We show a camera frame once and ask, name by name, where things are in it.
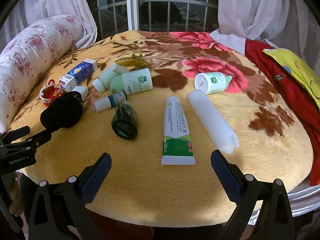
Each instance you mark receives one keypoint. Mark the blue label dropper bottle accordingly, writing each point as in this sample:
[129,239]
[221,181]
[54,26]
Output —
[110,101]

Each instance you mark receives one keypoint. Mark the white curtain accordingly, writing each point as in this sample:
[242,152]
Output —
[26,12]
[284,23]

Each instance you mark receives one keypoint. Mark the amber hair claw clip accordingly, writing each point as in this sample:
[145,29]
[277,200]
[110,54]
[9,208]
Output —
[135,60]

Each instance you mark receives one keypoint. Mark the person's left hand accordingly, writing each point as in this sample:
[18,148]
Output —
[16,207]

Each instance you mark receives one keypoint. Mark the small white plastic bottle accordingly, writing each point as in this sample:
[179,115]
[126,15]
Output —
[103,81]

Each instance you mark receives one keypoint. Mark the white green frog bottle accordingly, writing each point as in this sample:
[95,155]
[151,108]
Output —
[211,83]

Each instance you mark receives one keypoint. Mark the floral white bolster pillow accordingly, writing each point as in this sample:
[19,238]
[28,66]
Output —
[28,56]

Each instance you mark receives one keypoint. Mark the white paper tube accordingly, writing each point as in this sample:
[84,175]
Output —
[219,130]

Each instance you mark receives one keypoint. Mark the white bed frame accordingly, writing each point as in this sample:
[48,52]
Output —
[304,198]

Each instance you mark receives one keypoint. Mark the dark green glass jar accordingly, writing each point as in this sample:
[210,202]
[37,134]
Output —
[125,121]

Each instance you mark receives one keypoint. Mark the red gold ornament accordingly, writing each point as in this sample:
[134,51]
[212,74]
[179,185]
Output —
[50,92]

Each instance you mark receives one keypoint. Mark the large green frog bottle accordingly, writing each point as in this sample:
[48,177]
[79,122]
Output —
[132,82]

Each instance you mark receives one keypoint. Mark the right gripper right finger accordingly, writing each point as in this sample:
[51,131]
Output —
[275,219]

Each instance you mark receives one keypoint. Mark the window with metal bars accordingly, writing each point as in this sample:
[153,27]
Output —
[116,16]

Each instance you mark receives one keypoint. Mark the floral plush bed blanket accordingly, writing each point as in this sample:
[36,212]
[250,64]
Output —
[139,189]

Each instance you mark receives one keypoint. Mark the yellow cartoon pillow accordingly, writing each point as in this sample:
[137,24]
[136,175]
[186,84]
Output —
[298,69]

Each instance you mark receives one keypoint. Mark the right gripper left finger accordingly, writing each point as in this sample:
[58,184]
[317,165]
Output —
[58,210]

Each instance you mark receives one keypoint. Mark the right white curtain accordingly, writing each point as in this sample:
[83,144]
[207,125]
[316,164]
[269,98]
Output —
[284,23]

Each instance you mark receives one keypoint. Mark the left white curtain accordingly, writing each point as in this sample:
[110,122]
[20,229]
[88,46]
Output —
[26,12]

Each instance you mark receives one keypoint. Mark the green white ointment tube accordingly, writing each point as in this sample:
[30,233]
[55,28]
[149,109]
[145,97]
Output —
[177,146]

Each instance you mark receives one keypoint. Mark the red cloth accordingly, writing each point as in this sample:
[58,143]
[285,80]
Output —
[295,96]

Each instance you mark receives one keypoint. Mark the small white cap bottle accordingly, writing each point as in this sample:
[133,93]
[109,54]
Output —
[83,90]

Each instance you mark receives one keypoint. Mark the blue white medicine box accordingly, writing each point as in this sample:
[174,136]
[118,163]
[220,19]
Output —
[77,74]

